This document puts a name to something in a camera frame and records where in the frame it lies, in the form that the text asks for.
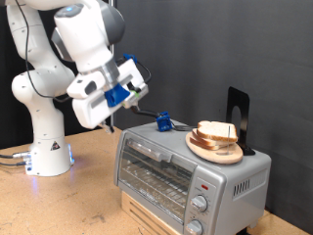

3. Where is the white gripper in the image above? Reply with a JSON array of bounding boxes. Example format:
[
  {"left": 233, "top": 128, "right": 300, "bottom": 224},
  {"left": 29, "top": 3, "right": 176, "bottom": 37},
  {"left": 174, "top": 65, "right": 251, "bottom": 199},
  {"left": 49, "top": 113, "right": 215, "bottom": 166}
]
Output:
[{"left": 71, "top": 58, "right": 150, "bottom": 135}]

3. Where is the glass oven door with handle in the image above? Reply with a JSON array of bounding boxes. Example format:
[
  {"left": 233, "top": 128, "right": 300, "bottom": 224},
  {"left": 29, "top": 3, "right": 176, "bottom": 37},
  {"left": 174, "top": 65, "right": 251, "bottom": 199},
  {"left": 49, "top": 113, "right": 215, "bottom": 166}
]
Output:
[{"left": 115, "top": 131, "right": 199, "bottom": 227}]

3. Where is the metal spatula with blue block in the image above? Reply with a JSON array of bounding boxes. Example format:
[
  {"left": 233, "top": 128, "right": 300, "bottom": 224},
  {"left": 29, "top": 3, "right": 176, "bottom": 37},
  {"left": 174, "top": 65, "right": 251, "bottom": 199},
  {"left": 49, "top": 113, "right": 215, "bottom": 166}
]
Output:
[{"left": 131, "top": 106, "right": 199, "bottom": 132}]

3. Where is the silver toaster oven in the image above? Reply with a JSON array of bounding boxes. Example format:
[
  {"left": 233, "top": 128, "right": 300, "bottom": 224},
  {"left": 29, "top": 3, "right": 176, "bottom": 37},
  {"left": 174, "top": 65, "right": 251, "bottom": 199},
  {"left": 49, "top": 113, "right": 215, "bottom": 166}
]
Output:
[{"left": 113, "top": 118, "right": 272, "bottom": 235}]

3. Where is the vertical metal pole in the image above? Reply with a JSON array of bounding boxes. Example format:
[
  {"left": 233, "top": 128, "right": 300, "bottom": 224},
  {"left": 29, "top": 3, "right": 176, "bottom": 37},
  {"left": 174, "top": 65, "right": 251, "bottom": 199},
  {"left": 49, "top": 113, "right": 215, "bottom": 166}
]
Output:
[{"left": 108, "top": 0, "right": 117, "bottom": 127}]

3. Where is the wooden box with slots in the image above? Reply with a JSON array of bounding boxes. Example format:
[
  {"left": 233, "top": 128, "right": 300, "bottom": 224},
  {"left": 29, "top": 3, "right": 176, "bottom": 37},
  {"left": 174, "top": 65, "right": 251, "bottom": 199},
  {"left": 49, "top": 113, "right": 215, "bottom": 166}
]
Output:
[{"left": 120, "top": 190, "right": 184, "bottom": 235}]

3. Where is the round wooden plate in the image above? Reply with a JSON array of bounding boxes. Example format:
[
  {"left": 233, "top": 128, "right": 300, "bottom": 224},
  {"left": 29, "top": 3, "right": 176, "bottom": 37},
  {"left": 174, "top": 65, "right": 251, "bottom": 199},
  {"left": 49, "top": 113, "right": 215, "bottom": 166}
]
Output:
[{"left": 185, "top": 130, "right": 245, "bottom": 165}]

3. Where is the thin metal rod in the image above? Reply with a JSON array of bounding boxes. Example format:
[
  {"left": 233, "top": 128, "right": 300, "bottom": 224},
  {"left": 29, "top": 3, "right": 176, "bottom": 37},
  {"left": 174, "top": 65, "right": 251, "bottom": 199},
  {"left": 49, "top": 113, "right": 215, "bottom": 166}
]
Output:
[{"left": 226, "top": 124, "right": 232, "bottom": 156}]

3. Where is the black metal bookend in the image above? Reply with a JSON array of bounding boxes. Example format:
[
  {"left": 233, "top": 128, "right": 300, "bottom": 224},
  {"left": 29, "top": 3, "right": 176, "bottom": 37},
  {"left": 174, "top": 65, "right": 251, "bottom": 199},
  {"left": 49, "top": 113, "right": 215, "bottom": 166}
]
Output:
[{"left": 225, "top": 86, "right": 257, "bottom": 157}]

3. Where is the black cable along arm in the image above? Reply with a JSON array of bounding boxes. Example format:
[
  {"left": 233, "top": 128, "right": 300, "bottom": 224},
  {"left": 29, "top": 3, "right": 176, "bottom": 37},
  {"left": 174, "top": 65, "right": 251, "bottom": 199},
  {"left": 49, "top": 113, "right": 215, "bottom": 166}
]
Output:
[{"left": 14, "top": 0, "right": 72, "bottom": 101}]

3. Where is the blue cable clip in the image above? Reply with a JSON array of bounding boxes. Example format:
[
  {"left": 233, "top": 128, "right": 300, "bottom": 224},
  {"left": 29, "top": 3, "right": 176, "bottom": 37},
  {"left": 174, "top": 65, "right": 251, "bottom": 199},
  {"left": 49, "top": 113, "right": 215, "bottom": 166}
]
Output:
[{"left": 122, "top": 53, "right": 138, "bottom": 65}]

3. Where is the wire oven rack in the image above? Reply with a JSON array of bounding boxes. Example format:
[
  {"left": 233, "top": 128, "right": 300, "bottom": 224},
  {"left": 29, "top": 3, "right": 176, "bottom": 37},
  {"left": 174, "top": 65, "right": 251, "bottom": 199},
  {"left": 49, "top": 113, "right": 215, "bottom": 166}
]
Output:
[{"left": 124, "top": 159, "right": 194, "bottom": 212}]

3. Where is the black base cable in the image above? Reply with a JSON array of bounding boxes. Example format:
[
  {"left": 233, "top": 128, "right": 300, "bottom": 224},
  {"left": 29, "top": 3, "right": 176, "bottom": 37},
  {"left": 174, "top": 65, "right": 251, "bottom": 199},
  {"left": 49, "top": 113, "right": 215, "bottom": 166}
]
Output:
[
  {"left": 0, "top": 160, "right": 29, "bottom": 167},
  {"left": 0, "top": 151, "right": 32, "bottom": 161}
]

